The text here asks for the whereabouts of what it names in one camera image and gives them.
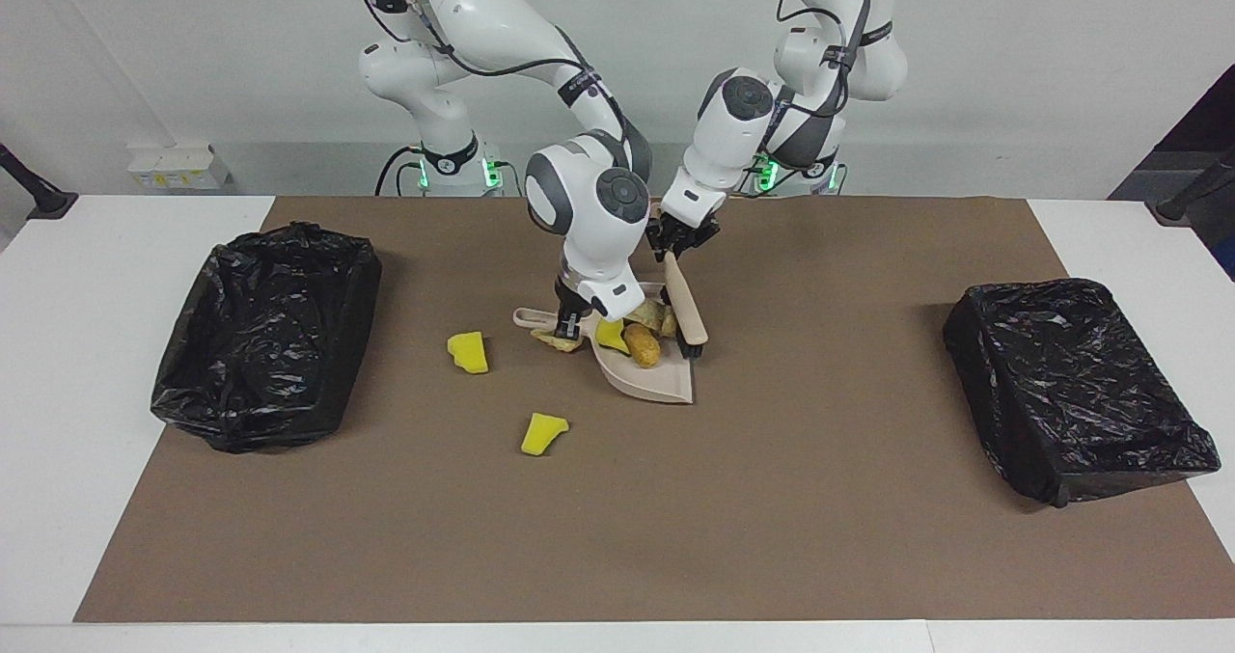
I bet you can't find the beige hand brush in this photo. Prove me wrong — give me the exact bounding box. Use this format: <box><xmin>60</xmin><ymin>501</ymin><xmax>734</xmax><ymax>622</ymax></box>
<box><xmin>661</xmin><ymin>251</ymin><xmax>710</xmax><ymax>361</ymax></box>

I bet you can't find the orange-brown fried nugget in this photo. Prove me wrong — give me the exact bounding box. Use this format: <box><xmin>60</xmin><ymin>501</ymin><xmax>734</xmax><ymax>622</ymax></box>
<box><xmin>623</xmin><ymin>323</ymin><xmax>664</xmax><ymax>368</ymax></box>

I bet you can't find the beige plastic dustpan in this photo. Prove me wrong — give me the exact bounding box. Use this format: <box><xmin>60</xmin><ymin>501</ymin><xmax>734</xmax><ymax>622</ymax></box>
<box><xmin>512</xmin><ymin>282</ymin><xmax>696</xmax><ymax>406</ymax></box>

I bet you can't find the bin lined with black bag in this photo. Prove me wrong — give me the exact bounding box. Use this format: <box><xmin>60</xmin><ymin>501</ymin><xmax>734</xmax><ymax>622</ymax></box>
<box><xmin>150</xmin><ymin>222</ymin><xmax>384</xmax><ymax>454</ymax></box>
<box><xmin>943</xmin><ymin>278</ymin><xmax>1222</xmax><ymax>509</ymax></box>

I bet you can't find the brown table mat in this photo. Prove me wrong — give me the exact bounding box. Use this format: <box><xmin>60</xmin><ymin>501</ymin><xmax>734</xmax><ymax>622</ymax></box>
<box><xmin>73</xmin><ymin>196</ymin><xmax>1235</xmax><ymax>623</ymax></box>

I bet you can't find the white power strip box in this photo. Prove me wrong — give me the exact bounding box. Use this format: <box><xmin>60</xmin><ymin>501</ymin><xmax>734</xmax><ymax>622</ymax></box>
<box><xmin>127</xmin><ymin>145</ymin><xmax>232</xmax><ymax>191</ymax></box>

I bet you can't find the black stand foot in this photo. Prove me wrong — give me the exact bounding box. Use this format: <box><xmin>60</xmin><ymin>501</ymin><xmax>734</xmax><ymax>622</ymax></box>
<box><xmin>0</xmin><ymin>142</ymin><xmax>80</xmax><ymax>221</ymax></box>
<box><xmin>1146</xmin><ymin>147</ymin><xmax>1235</xmax><ymax>226</ymax></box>

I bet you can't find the black right base cable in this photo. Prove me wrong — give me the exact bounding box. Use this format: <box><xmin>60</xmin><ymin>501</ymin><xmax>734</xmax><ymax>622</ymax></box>
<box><xmin>374</xmin><ymin>145</ymin><xmax>425</xmax><ymax>197</ymax></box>

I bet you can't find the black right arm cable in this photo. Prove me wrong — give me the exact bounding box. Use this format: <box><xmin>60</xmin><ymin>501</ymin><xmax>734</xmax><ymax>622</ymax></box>
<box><xmin>362</xmin><ymin>0</ymin><xmax>628</xmax><ymax>152</ymax></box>

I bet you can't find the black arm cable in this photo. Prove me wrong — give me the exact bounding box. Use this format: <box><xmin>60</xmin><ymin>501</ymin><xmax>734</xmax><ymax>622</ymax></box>
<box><xmin>362</xmin><ymin>0</ymin><xmax>628</xmax><ymax>152</ymax></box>
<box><xmin>775</xmin><ymin>0</ymin><xmax>874</xmax><ymax>119</ymax></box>

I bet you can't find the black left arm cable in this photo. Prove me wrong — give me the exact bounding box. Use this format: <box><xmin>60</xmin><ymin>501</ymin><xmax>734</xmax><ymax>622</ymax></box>
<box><xmin>775</xmin><ymin>0</ymin><xmax>874</xmax><ymax>119</ymax></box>

